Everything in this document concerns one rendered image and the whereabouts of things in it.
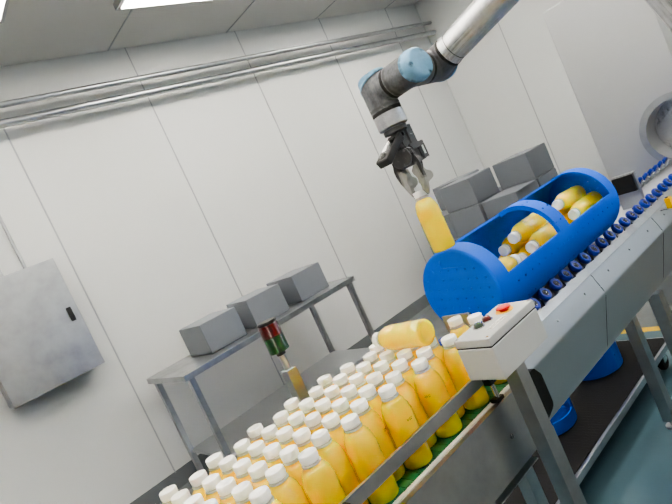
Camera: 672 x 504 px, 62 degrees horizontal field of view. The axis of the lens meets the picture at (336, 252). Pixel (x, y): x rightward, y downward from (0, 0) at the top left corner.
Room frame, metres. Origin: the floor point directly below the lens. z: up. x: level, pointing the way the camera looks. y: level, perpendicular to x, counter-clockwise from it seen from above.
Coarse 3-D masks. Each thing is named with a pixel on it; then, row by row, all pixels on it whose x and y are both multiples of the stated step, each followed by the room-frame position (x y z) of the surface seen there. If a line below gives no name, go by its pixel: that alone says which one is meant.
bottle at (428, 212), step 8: (416, 200) 1.60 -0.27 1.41; (424, 200) 1.58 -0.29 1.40; (432, 200) 1.58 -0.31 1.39; (416, 208) 1.59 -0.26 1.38; (424, 208) 1.57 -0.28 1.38; (432, 208) 1.57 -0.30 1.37; (424, 216) 1.57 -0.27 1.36; (432, 216) 1.57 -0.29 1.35; (440, 216) 1.58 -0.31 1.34; (424, 224) 1.58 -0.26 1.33; (432, 224) 1.57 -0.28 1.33; (440, 224) 1.57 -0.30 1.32; (432, 232) 1.57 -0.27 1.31; (440, 232) 1.57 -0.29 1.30; (448, 232) 1.58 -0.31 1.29; (432, 240) 1.58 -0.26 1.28; (440, 240) 1.57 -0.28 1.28; (448, 240) 1.57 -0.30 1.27; (432, 248) 1.59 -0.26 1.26; (440, 248) 1.57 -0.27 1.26; (448, 248) 1.57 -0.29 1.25
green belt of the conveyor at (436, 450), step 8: (504, 384) 1.37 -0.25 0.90; (488, 392) 1.37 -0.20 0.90; (480, 408) 1.31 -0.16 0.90; (464, 416) 1.30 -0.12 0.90; (472, 416) 1.28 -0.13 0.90; (464, 424) 1.26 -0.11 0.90; (440, 440) 1.24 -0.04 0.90; (448, 440) 1.22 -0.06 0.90; (432, 448) 1.22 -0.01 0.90; (440, 448) 1.21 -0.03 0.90; (408, 472) 1.17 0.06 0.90; (416, 472) 1.15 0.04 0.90; (400, 480) 1.15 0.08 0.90; (408, 480) 1.14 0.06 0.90; (400, 488) 1.12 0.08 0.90
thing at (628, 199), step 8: (616, 176) 2.47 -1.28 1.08; (624, 176) 2.42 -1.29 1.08; (632, 176) 2.40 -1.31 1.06; (616, 184) 2.45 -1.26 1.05; (624, 184) 2.43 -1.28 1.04; (632, 184) 2.40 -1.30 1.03; (624, 192) 2.44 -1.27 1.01; (632, 192) 2.43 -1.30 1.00; (640, 192) 2.40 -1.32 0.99; (624, 200) 2.46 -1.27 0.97; (632, 200) 2.44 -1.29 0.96; (624, 208) 2.47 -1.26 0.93
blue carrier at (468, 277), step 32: (544, 192) 2.23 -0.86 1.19; (608, 192) 2.04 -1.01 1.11; (512, 224) 2.10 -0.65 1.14; (576, 224) 1.85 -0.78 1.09; (608, 224) 2.05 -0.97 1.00; (448, 256) 1.64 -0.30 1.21; (480, 256) 1.58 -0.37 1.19; (544, 256) 1.70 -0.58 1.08; (576, 256) 1.91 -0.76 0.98; (448, 288) 1.68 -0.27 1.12; (480, 288) 1.59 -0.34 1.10; (512, 288) 1.57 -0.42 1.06
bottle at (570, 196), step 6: (576, 186) 2.15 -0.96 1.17; (564, 192) 2.10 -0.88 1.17; (570, 192) 2.10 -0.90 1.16; (576, 192) 2.11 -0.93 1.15; (582, 192) 2.13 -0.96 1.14; (558, 198) 2.08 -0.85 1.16; (564, 198) 2.07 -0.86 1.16; (570, 198) 2.07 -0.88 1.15; (576, 198) 2.10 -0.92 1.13; (564, 204) 2.06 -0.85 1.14; (570, 204) 2.07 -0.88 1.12
